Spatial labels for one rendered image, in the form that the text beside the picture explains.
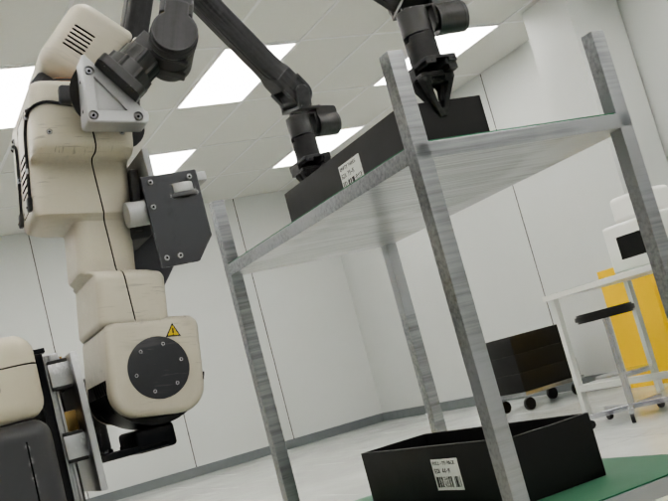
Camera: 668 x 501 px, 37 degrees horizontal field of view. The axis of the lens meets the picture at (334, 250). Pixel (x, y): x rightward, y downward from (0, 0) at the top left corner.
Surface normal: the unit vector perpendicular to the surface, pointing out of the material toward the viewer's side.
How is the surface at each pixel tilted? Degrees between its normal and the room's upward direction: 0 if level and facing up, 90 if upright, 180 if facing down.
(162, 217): 90
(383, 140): 90
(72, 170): 90
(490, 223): 90
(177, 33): 80
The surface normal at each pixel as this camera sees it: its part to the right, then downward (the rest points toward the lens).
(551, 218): -0.87, 0.18
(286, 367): 0.42, -0.22
